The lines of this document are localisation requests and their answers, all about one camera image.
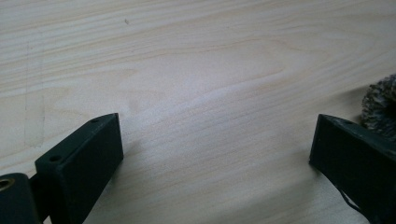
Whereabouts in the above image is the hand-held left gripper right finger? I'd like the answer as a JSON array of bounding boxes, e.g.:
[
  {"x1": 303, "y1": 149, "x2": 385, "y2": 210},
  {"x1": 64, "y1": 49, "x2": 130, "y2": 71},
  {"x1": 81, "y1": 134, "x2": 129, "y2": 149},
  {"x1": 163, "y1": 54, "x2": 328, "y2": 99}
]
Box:
[{"x1": 308, "y1": 113, "x2": 396, "y2": 224}]

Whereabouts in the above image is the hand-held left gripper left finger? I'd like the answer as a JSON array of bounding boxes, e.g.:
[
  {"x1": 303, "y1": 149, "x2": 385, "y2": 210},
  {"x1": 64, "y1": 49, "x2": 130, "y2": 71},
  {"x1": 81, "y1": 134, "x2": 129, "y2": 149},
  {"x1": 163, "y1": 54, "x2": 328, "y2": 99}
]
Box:
[{"x1": 29, "y1": 112, "x2": 124, "y2": 224}]

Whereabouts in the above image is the grey fluffy cloth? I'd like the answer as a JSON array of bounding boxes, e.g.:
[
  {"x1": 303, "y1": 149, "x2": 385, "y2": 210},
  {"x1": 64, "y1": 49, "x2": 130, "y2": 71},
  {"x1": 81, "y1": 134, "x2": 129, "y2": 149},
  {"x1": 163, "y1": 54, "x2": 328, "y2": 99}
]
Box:
[{"x1": 361, "y1": 74, "x2": 396, "y2": 141}]

